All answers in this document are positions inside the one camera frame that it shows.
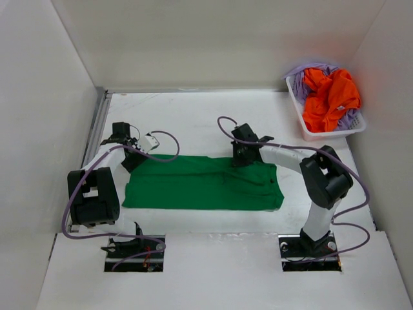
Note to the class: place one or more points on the white plastic laundry basket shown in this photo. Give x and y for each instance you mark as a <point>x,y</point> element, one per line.
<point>358,124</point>

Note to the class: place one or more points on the green t shirt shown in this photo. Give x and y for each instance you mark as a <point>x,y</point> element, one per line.
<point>203,183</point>

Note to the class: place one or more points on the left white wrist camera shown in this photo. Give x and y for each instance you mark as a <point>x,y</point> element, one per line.
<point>147,143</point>

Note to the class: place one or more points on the orange t shirt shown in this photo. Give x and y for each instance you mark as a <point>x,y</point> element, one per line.
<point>331,97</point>

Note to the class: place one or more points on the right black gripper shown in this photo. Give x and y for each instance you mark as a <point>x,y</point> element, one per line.
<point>237,162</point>

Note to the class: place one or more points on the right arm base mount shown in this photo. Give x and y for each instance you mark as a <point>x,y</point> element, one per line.
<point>297,257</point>

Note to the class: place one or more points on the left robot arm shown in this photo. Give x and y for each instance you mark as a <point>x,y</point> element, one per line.
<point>97,202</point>

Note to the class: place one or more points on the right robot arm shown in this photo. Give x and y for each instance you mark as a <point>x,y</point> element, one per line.
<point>326,183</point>

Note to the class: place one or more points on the lavender t shirt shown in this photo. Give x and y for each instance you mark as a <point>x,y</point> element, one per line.
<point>301,91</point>

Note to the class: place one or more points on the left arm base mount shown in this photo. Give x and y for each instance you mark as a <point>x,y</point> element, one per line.
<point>139,256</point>

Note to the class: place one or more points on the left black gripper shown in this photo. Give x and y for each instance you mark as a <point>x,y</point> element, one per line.
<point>130,165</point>

